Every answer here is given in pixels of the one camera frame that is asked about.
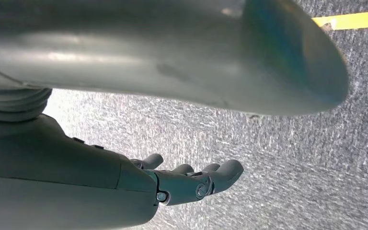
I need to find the yellow floor tape square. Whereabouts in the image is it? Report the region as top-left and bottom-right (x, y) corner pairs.
(311, 9), (368, 32)

